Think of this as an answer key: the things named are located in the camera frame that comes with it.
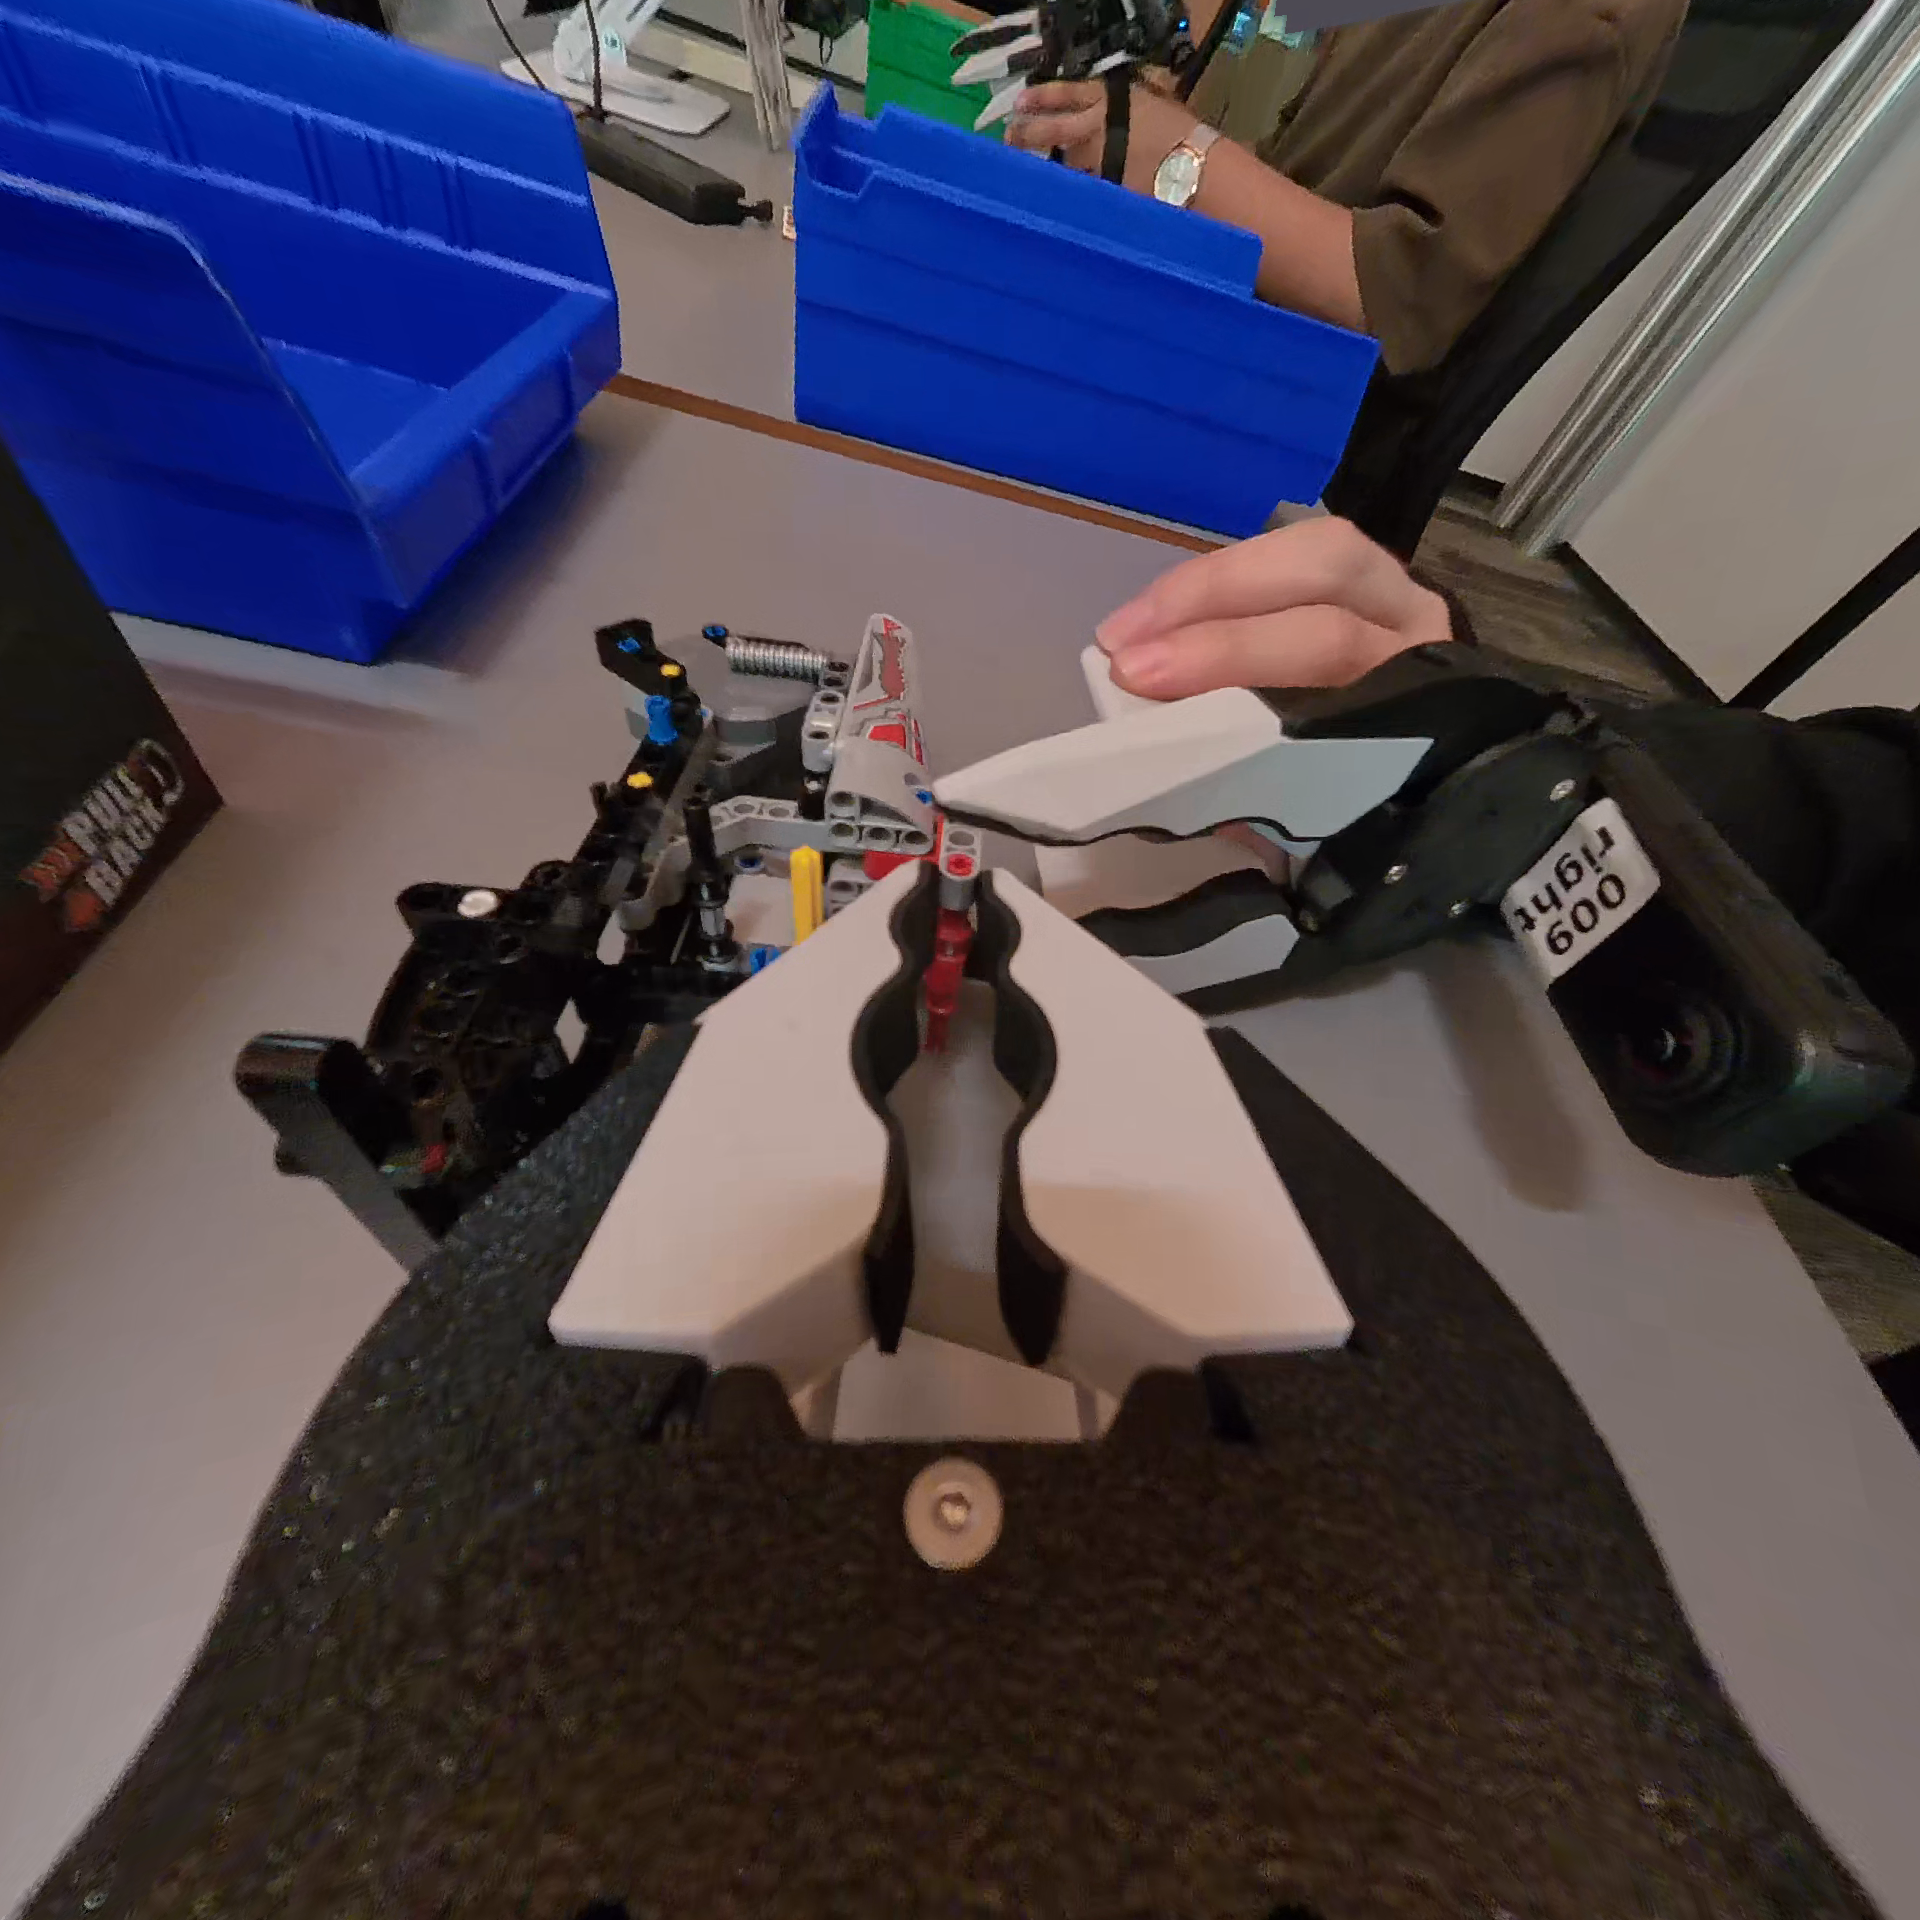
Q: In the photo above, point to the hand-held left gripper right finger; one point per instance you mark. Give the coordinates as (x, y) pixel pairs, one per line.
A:
(1155, 1184)

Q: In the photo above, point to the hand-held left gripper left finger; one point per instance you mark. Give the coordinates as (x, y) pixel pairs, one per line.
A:
(751, 1172)

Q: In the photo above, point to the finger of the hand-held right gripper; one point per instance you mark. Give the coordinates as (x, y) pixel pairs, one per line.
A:
(1142, 764)
(1230, 961)

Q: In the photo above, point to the brick-built toy vehicle chassis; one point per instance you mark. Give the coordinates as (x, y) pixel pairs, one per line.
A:
(495, 974)

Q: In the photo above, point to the grey desk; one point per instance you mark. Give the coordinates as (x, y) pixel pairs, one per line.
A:
(1426, 1172)

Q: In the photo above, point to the person's right hand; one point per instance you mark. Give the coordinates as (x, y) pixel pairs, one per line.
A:
(1290, 615)

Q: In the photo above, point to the blue plastic storage bin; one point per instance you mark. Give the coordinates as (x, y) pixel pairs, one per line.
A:
(452, 375)
(1050, 360)

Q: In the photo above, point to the black office chair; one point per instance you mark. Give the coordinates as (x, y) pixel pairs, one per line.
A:
(1500, 390)

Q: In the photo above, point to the green plastic bin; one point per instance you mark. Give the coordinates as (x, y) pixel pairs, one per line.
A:
(909, 61)

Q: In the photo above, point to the black power strip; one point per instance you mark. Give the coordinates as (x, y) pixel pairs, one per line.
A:
(662, 172)

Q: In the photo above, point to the black printed toy box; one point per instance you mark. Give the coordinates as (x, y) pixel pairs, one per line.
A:
(77, 781)

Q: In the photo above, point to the white desktop stand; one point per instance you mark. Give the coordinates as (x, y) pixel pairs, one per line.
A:
(662, 106)

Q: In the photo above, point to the metal frame post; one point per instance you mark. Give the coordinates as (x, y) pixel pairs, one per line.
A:
(1695, 301)

